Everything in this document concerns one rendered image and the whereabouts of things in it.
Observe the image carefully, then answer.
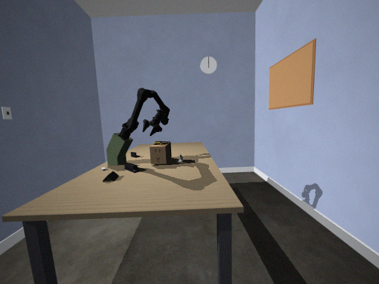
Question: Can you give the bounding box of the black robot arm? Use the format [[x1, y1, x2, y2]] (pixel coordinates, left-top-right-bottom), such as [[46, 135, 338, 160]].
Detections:
[[118, 88, 170, 140]]

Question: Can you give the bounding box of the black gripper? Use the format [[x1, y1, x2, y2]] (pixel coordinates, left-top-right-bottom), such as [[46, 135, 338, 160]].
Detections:
[[143, 117, 162, 136]]

